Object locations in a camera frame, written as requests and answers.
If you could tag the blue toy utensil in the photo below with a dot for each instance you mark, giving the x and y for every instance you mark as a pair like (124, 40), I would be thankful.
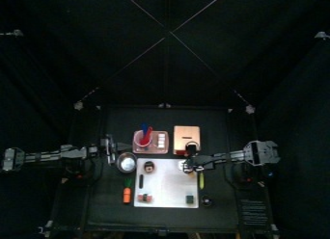
(145, 126)

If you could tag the metal frame corner bracket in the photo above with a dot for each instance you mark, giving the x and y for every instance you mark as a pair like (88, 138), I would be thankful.
(78, 105)
(17, 33)
(321, 35)
(251, 109)

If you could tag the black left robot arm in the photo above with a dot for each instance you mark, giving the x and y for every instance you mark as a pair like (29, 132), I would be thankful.
(48, 155)

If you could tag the dark cube toy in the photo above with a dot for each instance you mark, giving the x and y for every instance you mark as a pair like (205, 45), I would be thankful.
(191, 199)

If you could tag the small white block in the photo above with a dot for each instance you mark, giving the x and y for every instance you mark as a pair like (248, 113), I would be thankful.
(162, 137)
(162, 141)
(162, 146)

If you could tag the orange toy carrot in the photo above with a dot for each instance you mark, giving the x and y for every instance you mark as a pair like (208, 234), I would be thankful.
(128, 195)

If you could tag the white text label sticker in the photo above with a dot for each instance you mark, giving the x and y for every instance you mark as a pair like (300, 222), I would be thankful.
(253, 214)

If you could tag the dark round sushi roll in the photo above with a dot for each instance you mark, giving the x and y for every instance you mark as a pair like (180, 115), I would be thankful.
(149, 167)

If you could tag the black toy stick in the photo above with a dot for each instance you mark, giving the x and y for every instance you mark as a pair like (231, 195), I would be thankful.
(141, 181)

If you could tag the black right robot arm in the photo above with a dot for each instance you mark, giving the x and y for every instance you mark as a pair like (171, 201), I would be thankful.
(259, 153)

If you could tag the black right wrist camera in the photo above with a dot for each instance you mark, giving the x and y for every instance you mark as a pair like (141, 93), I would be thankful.
(192, 148)

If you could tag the yellow-green elongated toy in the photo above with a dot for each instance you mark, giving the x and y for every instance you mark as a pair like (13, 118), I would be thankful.
(201, 182)

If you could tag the pink holder with tools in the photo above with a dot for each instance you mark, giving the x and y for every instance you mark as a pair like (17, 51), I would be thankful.
(161, 150)

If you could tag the white cutting board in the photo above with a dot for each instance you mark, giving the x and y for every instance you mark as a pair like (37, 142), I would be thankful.
(168, 188)

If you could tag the red toy utensil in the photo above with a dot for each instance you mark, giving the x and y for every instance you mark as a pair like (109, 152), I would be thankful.
(149, 135)

